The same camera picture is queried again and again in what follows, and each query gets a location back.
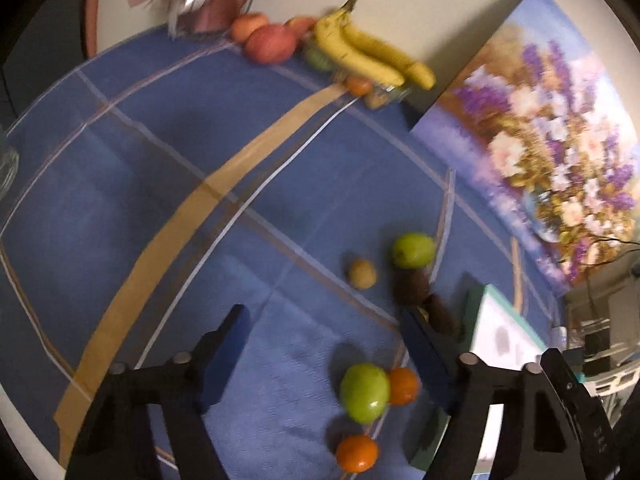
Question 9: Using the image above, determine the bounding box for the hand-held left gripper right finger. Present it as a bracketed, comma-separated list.
[401, 309, 587, 480]

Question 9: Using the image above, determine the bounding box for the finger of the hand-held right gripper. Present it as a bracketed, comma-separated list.
[540, 347, 621, 480]

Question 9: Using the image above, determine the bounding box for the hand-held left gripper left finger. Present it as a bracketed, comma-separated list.
[67, 304, 251, 480]

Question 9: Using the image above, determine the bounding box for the orange mandarin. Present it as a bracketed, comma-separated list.
[335, 434, 380, 474]
[387, 367, 421, 407]

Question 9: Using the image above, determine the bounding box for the dark brown avocado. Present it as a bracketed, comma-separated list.
[422, 294, 458, 336]

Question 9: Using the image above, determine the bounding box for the green apple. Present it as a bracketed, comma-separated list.
[391, 232, 437, 270]
[340, 363, 392, 425]

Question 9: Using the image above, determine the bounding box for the white box with green rim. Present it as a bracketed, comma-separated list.
[407, 282, 548, 476]

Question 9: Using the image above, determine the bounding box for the yellow-brown kiwi fruit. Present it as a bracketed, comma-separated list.
[347, 258, 378, 290]

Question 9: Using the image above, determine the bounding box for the dark brown round fruit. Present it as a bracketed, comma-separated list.
[392, 270, 433, 307]

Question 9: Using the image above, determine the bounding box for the blue checked tablecloth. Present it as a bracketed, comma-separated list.
[0, 25, 566, 480]

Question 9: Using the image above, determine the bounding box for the flower painting canvas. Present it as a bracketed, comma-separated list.
[410, 0, 640, 293]

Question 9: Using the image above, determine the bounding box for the small green fruit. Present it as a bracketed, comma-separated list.
[305, 46, 333, 72]

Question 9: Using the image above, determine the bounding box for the red apple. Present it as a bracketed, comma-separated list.
[230, 12, 271, 45]
[243, 24, 298, 66]
[285, 16, 318, 41]

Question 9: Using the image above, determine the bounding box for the yellow banana bunch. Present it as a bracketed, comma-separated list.
[314, 0, 437, 92]

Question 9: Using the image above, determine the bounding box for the black charger cable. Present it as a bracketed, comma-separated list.
[565, 235, 640, 267]

